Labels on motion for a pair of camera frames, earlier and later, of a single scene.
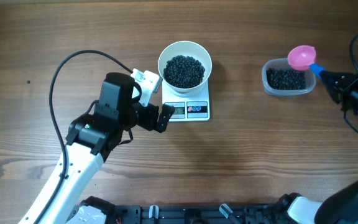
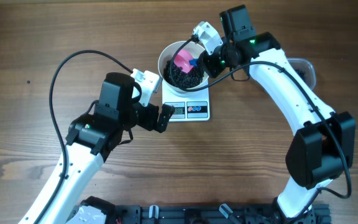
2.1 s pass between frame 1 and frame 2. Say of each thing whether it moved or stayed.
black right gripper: moved
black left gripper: stayed
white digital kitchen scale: stayed
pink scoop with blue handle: moved
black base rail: stayed
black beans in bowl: stayed
